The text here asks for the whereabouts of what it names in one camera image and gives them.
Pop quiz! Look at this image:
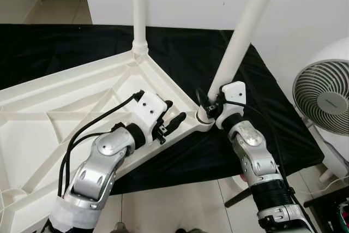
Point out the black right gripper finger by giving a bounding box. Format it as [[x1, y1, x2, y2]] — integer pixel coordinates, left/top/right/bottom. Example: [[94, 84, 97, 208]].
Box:
[[195, 88, 210, 115]]

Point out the white plastic table leg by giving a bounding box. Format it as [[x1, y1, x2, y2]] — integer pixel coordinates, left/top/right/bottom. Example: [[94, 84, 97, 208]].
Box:
[[204, 0, 283, 111], [131, 0, 149, 57]]

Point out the white plastic table top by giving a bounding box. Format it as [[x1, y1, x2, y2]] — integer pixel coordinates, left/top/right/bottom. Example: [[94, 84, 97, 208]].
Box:
[[0, 47, 219, 233]]

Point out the black tablecloth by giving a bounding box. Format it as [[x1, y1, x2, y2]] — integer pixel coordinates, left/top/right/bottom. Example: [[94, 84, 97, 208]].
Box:
[[0, 23, 325, 195]]

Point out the white floor fan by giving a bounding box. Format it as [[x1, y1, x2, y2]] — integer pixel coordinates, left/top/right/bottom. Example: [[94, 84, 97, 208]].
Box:
[[292, 37, 349, 182]]

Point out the robot left leg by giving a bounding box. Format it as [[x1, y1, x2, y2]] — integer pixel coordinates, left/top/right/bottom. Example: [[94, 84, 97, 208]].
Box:
[[109, 221, 130, 233]]

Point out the pink green floor item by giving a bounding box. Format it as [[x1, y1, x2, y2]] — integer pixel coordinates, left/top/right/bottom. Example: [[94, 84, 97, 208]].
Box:
[[336, 203, 349, 232]]

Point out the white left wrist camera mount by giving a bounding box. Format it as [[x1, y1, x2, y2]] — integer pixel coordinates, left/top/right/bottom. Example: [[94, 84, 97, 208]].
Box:
[[134, 92, 169, 135]]

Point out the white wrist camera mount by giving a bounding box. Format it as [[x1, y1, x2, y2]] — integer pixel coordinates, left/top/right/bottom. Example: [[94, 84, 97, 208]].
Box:
[[215, 81, 246, 130], [134, 92, 169, 135]]

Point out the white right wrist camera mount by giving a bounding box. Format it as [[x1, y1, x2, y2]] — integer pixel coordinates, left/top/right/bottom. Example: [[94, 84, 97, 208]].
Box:
[[215, 81, 246, 130]]

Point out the black table frame leg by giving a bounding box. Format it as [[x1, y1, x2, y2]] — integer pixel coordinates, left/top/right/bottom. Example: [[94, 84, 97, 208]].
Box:
[[225, 188, 254, 208]]

